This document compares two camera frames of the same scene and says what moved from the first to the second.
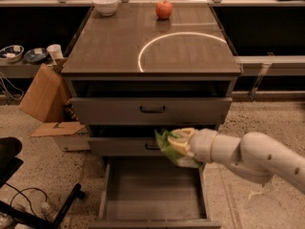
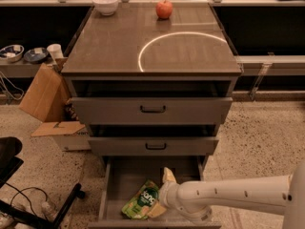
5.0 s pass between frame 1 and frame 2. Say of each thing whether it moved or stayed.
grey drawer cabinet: stayed
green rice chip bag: moved
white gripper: moved
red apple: stayed
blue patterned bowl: stayed
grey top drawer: stayed
